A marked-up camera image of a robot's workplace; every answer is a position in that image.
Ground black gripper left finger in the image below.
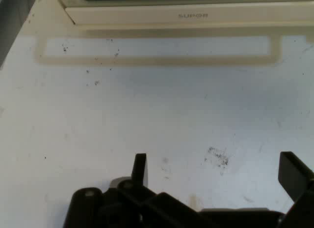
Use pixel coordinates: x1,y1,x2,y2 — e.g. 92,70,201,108
62,153,202,228

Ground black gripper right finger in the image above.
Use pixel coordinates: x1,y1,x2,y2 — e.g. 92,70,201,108
278,151,314,228

